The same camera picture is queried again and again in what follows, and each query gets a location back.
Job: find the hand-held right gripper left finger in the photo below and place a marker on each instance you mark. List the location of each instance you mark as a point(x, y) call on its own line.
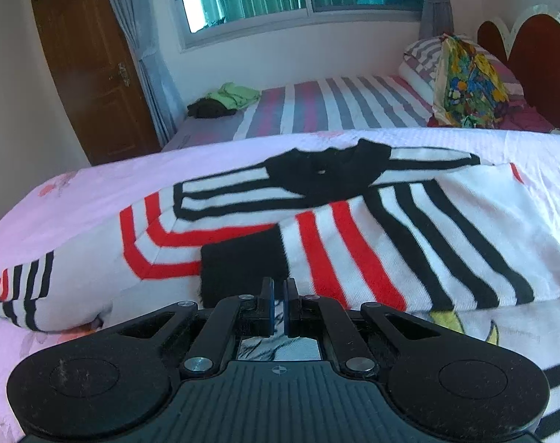
point(268, 307)

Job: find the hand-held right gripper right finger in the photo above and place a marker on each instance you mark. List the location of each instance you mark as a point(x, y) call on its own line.
point(289, 309)

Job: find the black white red striped sweater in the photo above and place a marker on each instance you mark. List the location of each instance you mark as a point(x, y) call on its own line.
point(335, 184)

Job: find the dark cloth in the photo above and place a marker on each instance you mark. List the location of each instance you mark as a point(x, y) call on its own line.
point(208, 110)

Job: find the pink floral blanket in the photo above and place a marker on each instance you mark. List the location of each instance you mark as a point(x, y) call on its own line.
point(100, 180)

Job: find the striped bed sheet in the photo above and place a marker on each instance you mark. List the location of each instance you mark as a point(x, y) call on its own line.
point(330, 101)

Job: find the green cloth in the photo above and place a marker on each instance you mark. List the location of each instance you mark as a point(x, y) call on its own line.
point(233, 93)

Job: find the grey-blue curtain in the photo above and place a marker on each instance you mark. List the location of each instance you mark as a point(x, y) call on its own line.
point(434, 4)
point(146, 64)

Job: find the colourful floral pillow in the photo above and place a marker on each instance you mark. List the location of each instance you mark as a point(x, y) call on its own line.
point(469, 87)

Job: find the striped pillow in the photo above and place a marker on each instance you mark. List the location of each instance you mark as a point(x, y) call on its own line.
point(423, 50)

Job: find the maroon cloth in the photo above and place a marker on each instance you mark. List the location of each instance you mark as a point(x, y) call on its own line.
point(533, 122)

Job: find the wooden door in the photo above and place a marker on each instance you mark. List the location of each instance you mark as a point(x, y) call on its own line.
point(86, 55)

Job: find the brown scalloped headboard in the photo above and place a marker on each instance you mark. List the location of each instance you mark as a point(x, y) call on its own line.
point(538, 50)

